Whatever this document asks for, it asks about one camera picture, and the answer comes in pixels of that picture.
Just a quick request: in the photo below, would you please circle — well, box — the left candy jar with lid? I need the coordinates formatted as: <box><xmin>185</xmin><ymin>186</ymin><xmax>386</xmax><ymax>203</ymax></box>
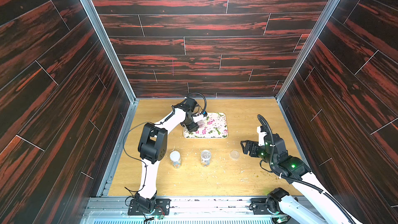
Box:
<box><xmin>170</xmin><ymin>150</ymin><xmax>181</xmax><ymax>169</ymax></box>

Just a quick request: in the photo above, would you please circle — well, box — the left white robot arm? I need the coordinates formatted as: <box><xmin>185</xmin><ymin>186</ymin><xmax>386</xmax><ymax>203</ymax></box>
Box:
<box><xmin>132</xmin><ymin>96</ymin><xmax>207</xmax><ymax>214</ymax></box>

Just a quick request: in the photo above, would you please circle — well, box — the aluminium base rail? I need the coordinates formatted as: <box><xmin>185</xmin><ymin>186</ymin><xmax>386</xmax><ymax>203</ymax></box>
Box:
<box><xmin>80</xmin><ymin>196</ymin><xmax>280</xmax><ymax>224</ymax></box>

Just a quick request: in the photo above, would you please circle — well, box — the floral rectangular tray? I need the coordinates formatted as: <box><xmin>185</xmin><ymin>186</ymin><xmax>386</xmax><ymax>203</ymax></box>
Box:
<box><xmin>183</xmin><ymin>113</ymin><xmax>229</xmax><ymax>139</ymax></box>

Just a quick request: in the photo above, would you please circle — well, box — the right black corrugated cable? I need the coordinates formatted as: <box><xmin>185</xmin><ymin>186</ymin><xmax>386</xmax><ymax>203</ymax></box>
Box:
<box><xmin>256</xmin><ymin>114</ymin><xmax>357</xmax><ymax>224</ymax></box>

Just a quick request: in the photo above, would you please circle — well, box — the clear plastic candy jar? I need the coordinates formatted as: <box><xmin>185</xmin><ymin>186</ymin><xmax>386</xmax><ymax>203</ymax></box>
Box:
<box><xmin>194</xmin><ymin>117</ymin><xmax>206</xmax><ymax>129</ymax></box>

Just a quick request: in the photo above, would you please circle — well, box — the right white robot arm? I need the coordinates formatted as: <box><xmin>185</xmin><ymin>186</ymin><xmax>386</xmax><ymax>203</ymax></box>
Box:
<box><xmin>240</xmin><ymin>130</ymin><xmax>359</xmax><ymax>224</ymax></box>

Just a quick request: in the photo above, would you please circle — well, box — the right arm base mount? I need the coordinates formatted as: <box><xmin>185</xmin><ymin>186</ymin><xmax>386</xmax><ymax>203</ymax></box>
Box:
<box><xmin>249</xmin><ymin>188</ymin><xmax>291</xmax><ymax>224</ymax></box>

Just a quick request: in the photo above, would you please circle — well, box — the middle clear candy jar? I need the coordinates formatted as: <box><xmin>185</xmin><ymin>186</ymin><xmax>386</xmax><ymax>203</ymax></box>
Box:
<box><xmin>201</xmin><ymin>150</ymin><xmax>211</xmax><ymax>167</ymax></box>

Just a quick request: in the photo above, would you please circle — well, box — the clear plastic jar lid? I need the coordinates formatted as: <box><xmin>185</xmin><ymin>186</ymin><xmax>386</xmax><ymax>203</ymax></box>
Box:
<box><xmin>229</xmin><ymin>150</ymin><xmax>240</xmax><ymax>160</ymax></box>

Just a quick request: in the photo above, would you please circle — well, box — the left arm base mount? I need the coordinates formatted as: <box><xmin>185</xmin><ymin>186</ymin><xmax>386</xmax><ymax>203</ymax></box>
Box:
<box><xmin>127</xmin><ymin>193</ymin><xmax>171</xmax><ymax>223</ymax></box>

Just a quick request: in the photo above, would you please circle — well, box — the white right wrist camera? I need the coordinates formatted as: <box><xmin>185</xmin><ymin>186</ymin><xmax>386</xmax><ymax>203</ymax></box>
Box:
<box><xmin>257</xmin><ymin>125</ymin><xmax>267</xmax><ymax>146</ymax></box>

